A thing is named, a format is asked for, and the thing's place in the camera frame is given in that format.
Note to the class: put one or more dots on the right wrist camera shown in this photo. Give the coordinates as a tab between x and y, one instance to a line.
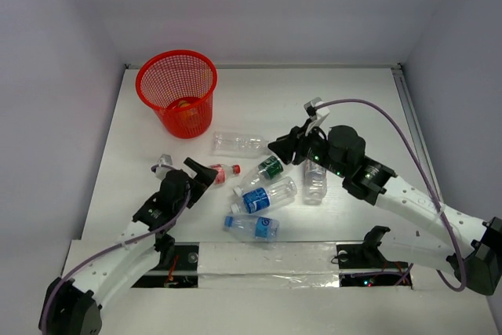
317	113

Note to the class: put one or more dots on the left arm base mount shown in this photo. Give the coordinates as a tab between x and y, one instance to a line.
177	270

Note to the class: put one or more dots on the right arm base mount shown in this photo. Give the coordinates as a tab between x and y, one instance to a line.
361	264

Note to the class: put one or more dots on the blue label large bottle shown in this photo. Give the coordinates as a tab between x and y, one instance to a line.
279	194

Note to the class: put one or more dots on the white label clear bottle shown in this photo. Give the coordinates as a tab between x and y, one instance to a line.
314	183

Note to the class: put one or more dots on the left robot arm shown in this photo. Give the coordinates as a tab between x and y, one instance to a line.
74	303

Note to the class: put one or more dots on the red mesh plastic bin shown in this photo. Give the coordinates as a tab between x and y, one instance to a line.
177	75

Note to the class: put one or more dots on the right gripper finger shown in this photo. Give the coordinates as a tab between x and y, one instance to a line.
290	157
287	145

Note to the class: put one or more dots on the red label small bottle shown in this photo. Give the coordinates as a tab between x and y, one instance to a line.
224	172

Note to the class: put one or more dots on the orange plastic bottle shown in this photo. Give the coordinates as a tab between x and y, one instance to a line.
187	111

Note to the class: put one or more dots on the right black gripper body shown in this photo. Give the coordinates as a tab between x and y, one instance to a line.
314	148

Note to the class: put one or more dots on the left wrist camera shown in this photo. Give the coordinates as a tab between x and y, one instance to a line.
164	164

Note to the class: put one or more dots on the green label clear bottle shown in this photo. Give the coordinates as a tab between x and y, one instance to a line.
263	175

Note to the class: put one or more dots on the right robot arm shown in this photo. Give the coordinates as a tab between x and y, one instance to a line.
453	242

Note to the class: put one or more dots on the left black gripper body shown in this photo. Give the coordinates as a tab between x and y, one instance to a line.
197	180

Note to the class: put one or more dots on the blue cap small bottle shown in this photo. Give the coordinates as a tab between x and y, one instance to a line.
252	228

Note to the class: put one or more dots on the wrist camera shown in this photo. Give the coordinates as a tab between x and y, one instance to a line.
164	164
317	113

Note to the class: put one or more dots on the aluminium rail right edge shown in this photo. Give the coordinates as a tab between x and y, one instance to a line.
414	127

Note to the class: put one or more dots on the large clear plastic bottle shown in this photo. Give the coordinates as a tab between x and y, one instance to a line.
241	145

